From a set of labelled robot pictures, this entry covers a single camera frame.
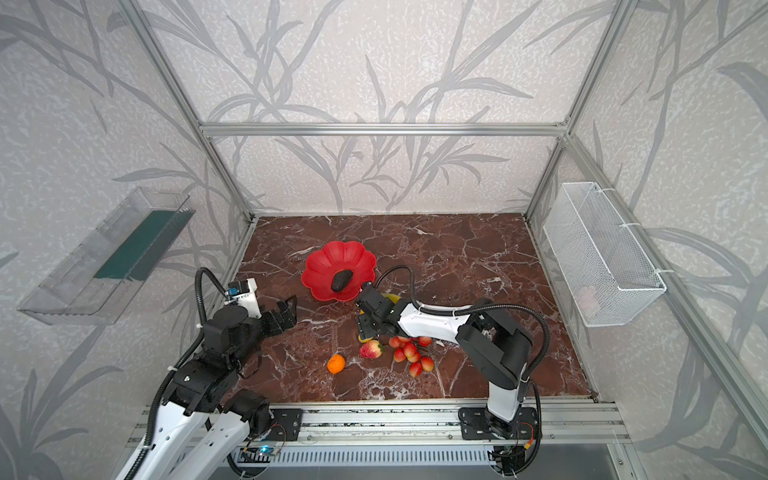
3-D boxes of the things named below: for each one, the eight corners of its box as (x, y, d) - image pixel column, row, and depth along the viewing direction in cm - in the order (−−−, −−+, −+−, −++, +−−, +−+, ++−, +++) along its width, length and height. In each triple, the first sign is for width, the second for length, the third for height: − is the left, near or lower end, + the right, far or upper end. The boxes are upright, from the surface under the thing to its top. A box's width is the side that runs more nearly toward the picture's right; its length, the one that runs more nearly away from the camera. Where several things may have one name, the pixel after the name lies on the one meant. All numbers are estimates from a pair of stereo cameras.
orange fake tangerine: (328, 374, 84) (326, 370, 81) (331, 357, 87) (328, 353, 84) (343, 374, 84) (341, 370, 81) (345, 357, 87) (344, 353, 84)
